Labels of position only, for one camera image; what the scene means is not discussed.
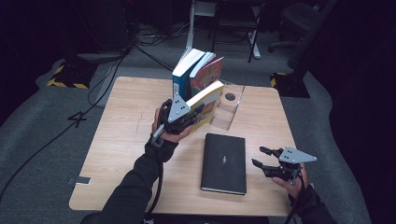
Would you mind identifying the black metal chair frame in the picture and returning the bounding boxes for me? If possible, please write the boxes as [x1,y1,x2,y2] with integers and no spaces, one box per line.
[209,0,265,63]

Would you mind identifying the black hardcover book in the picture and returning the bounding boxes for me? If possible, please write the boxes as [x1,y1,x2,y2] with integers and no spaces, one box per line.
[200,133,248,196]

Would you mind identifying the red illustrated book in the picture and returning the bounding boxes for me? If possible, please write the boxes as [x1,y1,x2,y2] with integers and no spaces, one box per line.
[189,51,225,97]

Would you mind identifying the person's right hand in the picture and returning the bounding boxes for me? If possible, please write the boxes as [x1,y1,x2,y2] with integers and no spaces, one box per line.
[271,164,310,200]

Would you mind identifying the black office chair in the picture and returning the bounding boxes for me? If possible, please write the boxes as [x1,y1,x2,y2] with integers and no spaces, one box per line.
[267,1,316,54]

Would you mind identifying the blue book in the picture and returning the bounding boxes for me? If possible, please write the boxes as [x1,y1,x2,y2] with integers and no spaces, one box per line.
[172,48,206,101]

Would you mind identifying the tangled floor cables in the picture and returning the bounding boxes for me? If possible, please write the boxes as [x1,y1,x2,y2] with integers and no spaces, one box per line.
[135,26,188,47]

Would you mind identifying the black equipment cabinet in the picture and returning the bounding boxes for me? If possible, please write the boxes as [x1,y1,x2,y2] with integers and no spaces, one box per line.
[71,0,132,54]

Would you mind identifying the grey round stand base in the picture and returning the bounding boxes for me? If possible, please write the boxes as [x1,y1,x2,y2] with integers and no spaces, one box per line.
[76,50,125,64]

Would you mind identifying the long black floor cable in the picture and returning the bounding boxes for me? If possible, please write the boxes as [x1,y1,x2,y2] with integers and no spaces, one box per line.
[0,46,132,203]

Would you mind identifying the clear acrylic book rack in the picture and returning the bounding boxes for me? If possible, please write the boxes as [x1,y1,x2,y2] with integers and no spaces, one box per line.
[209,79,246,131]

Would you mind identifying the white desk leg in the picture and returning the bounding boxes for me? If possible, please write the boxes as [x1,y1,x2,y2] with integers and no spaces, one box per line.
[185,0,216,54]
[247,6,262,60]

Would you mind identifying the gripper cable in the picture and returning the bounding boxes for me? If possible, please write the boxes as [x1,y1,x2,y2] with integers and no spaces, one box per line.
[284,169,305,224]
[145,124,165,220]

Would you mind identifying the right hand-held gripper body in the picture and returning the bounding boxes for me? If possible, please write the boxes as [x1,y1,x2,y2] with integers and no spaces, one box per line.
[272,147,318,186]

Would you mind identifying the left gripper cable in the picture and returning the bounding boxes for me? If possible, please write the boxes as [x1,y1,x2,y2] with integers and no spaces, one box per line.
[145,124,165,220]

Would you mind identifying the thin black floor cable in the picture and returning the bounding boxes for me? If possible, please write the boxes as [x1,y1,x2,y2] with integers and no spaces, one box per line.
[133,43,175,72]

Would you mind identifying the black slanted stand post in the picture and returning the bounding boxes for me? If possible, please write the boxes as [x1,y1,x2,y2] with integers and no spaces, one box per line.
[286,0,339,78]

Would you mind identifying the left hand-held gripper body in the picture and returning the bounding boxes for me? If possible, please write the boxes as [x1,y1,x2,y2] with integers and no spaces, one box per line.
[158,92,192,135]

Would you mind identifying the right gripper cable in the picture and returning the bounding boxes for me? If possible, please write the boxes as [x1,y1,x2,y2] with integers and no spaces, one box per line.
[284,169,305,224]

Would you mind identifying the grey tape piece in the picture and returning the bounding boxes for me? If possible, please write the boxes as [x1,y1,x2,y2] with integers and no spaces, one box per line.
[66,175,92,187]

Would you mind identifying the person's left hand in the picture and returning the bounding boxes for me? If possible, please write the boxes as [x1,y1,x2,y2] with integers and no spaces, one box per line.
[151,106,194,144]

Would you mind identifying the yellow black striped stand base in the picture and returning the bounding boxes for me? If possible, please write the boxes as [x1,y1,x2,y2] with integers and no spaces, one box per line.
[46,60,99,90]
[270,72,311,99]

